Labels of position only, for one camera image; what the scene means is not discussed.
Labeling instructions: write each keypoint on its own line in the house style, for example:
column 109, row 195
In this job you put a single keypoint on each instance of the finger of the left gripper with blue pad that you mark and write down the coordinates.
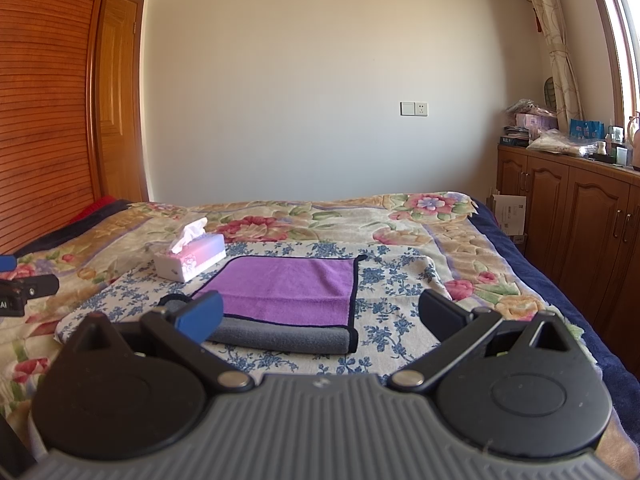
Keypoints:
column 7, row 263

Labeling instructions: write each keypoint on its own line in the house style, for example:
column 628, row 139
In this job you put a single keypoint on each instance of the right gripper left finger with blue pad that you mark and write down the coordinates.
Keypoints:
column 175, row 331

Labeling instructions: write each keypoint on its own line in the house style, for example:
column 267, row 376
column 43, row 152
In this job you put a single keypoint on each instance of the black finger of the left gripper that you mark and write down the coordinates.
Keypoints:
column 38, row 286

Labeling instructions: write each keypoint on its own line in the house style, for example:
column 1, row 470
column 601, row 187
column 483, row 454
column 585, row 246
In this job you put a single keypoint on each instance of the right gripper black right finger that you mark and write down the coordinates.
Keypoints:
column 459, row 332

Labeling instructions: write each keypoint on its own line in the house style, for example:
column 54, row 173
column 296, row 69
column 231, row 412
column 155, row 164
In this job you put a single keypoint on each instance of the purple grey microfiber towel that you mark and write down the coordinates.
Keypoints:
column 288, row 304

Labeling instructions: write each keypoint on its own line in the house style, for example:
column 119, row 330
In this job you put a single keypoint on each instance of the wooden room door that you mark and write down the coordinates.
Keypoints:
column 118, row 108

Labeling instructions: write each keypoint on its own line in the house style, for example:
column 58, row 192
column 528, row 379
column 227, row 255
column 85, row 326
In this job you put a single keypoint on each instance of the pink white tissue box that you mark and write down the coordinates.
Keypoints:
column 193, row 252

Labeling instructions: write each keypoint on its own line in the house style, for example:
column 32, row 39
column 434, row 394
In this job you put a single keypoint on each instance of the floral plush bed blanket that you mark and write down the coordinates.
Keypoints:
column 526, row 404

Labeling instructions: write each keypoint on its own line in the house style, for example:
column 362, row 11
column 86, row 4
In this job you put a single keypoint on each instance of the red blanket at headboard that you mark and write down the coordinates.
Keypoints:
column 100, row 209

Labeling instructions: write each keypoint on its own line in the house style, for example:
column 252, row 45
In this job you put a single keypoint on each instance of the white cardboard box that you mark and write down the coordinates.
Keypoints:
column 509, row 212

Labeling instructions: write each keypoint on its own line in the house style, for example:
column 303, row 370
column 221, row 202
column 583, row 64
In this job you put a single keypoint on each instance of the wooden low cabinet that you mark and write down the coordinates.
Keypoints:
column 582, row 231

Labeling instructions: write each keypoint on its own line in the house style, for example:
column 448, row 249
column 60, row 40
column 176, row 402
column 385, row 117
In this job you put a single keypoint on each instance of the dark stacked books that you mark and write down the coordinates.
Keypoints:
column 515, row 136

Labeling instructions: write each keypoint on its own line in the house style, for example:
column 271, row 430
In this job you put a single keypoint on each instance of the beige plastic bag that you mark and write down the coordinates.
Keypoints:
column 555, row 142

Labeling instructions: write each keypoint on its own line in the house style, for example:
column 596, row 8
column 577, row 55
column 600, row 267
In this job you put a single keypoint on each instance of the pink purple box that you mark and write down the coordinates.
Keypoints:
column 536, row 122

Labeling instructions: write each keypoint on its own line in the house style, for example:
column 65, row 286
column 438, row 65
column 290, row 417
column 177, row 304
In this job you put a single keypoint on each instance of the blue gift bag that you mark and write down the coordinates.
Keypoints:
column 587, row 130

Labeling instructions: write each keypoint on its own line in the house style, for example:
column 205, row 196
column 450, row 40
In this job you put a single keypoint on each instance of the wooden slatted wardrobe door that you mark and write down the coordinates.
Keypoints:
column 49, row 165

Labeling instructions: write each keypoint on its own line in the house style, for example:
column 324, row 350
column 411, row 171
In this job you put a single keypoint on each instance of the green woven fan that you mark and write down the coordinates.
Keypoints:
column 549, row 95

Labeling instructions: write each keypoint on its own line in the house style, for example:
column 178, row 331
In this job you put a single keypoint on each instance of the beige patterned curtain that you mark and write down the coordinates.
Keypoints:
column 568, row 103

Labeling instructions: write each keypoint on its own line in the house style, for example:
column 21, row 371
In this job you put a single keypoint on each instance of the white wall socket switch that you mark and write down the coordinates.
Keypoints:
column 418, row 109

